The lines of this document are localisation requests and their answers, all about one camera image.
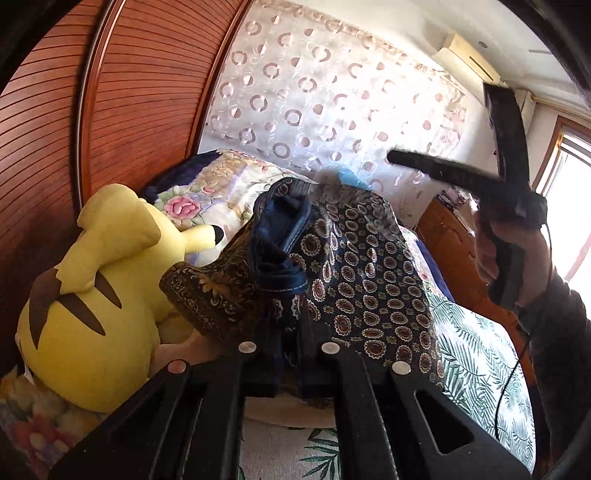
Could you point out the yellow Pikachu plush toy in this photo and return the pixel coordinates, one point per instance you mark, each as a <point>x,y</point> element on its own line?
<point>89,328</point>

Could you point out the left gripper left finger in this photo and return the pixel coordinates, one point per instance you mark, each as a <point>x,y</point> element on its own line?
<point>262,370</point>

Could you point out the person's right forearm sleeve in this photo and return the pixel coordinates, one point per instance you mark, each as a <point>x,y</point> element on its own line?
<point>559,332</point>

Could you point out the wooden slatted wardrobe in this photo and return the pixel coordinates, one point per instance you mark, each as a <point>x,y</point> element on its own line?
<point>94,92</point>

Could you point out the person's right hand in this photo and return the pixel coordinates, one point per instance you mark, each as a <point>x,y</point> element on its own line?
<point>537,268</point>

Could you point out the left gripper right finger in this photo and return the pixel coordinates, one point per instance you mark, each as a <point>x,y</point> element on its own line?
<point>320,371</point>

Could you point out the palm leaf bed sheet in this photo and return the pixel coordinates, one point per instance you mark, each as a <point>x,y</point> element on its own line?
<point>461,382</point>

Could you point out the navy patterned silk shirt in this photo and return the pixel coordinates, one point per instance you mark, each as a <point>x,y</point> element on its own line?
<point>338,253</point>

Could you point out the circle patterned sheer curtain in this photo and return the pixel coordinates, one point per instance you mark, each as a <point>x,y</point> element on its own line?
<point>310,93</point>

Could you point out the long wooden sideboard cabinet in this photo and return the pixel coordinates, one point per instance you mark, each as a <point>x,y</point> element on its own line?
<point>451,245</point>

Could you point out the small box with blue cloth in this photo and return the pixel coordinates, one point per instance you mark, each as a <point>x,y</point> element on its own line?
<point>348,178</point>

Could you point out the window with wooden frame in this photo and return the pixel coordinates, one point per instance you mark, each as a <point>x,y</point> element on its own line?
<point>564,180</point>

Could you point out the mustard patterned folded cloth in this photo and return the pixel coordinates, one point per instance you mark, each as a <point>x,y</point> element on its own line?
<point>220,300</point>

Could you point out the wall air conditioner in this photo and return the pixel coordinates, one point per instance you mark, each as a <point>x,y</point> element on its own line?
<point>471,70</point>

